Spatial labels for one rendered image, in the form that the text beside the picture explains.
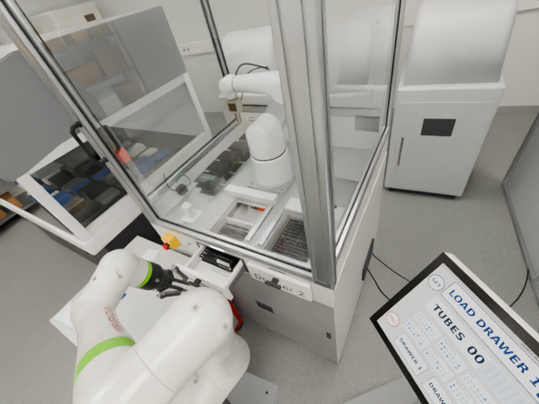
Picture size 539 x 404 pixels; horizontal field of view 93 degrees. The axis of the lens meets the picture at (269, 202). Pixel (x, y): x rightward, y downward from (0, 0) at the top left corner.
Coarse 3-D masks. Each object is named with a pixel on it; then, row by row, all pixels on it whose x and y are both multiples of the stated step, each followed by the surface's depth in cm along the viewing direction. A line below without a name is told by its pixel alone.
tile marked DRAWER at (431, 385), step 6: (432, 378) 64; (426, 384) 64; (432, 384) 63; (438, 384) 62; (426, 390) 64; (432, 390) 63; (438, 390) 62; (444, 390) 61; (432, 396) 63; (438, 396) 62; (444, 396) 61; (438, 402) 62; (444, 402) 60; (450, 402) 60
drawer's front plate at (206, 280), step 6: (180, 270) 117; (186, 270) 114; (192, 270) 113; (192, 276) 113; (198, 276) 110; (204, 276) 110; (204, 282) 112; (210, 282) 107; (216, 282) 106; (216, 288) 108; (222, 288) 104; (228, 294) 107
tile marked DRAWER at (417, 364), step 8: (400, 336) 72; (400, 344) 72; (408, 344) 70; (400, 352) 71; (408, 352) 69; (416, 352) 68; (408, 360) 69; (416, 360) 67; (416, 368) 67; (424, 368) 65; (416, 376) 67
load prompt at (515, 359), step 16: (448, 288) 65; (464, 304) 61; (464, 320) 60; (480, 320) 58; (480, 336) 57; (496, 336) 55; (496, 352) 55; (512, 352) 53; (512, 368) 52; (528, 368) 50; (528, 384) 50
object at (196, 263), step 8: (200, 248) 126; (192, 256) 123; (192, 264) 123; (200, 264) 126; (208, 264) 125; (240, 264) 115; (200, 272) 123; (208, 272) 122; (232, 272) 119; (240, 272) 115; (216, 280) 118; (224, 280) 117; (232, 280) 111; (232, 288) 112
